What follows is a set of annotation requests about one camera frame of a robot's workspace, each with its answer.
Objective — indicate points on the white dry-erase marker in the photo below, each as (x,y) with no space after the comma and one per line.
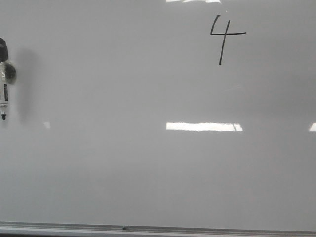
(3,79)

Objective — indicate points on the white whiteboard with aluminium frame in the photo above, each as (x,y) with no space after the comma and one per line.
(159,118)

